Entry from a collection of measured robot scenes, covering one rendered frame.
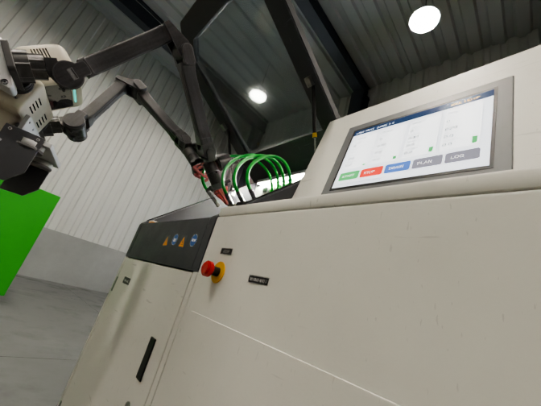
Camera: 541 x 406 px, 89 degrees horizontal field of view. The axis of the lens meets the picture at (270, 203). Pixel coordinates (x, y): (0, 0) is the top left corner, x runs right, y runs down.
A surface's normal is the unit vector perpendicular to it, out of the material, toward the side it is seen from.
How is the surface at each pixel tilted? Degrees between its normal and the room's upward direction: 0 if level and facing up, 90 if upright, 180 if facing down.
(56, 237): 90
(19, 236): 90
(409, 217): 90
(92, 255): 90
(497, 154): 76
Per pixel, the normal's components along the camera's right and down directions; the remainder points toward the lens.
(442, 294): -0.69, -0.42
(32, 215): 0.81, 0.01
